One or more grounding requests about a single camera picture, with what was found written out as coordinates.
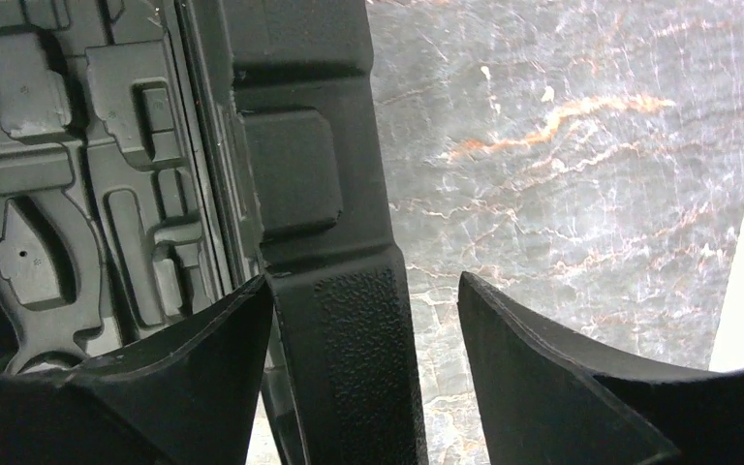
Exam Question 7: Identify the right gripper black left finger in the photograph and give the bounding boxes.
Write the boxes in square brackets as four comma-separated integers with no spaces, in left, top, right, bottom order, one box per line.
[0,276,272,464]

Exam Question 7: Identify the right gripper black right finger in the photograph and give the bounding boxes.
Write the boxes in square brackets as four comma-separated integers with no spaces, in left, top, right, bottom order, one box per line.
[457,272,744,464]

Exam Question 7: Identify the black plastic tool case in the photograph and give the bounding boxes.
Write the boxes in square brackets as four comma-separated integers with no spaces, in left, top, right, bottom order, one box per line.
[0,1,428,464]

